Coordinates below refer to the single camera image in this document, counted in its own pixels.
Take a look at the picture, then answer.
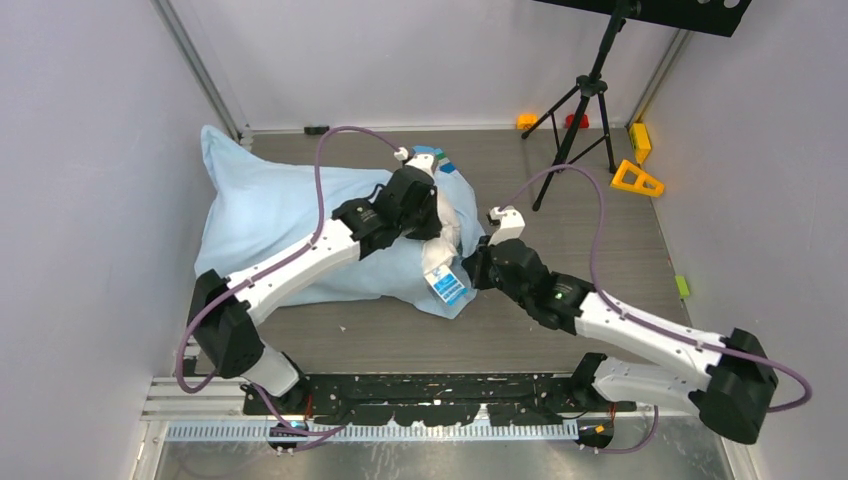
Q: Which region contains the white pillow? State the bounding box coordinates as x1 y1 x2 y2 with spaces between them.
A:
421 191 461 295

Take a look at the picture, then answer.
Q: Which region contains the light blue green pillowcase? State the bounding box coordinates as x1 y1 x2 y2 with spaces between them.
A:
195 125 477 319

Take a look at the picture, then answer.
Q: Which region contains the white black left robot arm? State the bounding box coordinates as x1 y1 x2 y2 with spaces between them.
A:
185 165 442 414

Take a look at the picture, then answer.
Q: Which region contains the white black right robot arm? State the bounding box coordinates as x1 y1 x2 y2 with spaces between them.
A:
462 237 778 445

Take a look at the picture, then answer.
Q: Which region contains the blue green toy block stack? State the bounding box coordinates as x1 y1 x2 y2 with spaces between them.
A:
413 145 456 174

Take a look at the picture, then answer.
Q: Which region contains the yellow triangular toy block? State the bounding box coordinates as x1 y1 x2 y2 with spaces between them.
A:
610 160 665 198

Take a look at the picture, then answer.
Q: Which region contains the orange toy block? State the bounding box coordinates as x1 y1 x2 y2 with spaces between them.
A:
515 114 538 130

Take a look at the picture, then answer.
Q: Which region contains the lime green toy block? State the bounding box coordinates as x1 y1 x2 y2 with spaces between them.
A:
674 275 691 299

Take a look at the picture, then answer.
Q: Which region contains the yellow rectangular toy block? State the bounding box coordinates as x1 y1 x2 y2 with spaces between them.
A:
628 122 652 165

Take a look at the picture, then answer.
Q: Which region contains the black overhead panel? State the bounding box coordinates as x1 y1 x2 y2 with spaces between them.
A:
547 0 751 37

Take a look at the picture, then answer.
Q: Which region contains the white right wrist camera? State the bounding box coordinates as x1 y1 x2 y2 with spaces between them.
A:
487 205 526 246

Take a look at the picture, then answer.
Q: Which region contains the small black wall clip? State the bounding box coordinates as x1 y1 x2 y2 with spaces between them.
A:
303 125 331 136

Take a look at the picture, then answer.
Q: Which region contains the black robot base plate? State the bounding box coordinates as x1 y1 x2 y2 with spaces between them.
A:
241 373 636 427

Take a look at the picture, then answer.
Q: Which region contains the black camera tripod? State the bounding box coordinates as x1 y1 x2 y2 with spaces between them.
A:
520 1 633 174

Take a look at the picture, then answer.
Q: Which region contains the white slotted cable duct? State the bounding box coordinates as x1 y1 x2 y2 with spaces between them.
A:
165 419 579 442

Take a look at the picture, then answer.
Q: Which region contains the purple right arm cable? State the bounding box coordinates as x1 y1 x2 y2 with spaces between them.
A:
488 164 814 456

